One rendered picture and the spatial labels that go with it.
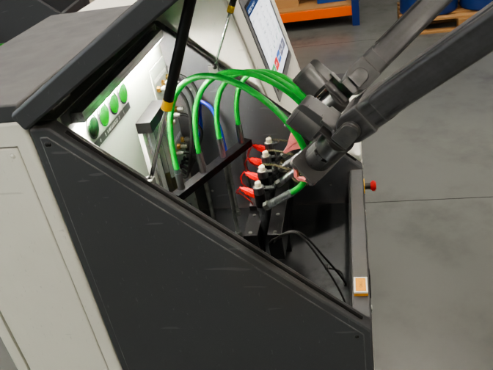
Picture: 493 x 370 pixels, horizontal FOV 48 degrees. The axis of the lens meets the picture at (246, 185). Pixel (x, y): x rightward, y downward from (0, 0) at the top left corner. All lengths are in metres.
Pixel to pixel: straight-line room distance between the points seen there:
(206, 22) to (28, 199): 0.75
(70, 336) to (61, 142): 0.51
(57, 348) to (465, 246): 2.10
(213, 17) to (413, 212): 1.91
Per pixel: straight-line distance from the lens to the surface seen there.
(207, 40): 1.62
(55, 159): 1.06
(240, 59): 1.62
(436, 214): 3.16
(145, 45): 1.43
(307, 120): 1.02
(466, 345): 2.47
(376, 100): 0.94
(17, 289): 1.32
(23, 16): 4.99
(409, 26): 1.28
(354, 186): 1.61
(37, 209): 1.15
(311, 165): 1.10
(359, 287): 1.25
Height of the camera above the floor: 1.80
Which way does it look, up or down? 30 degrees down
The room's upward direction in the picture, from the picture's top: 10 degrees counter-clockwise
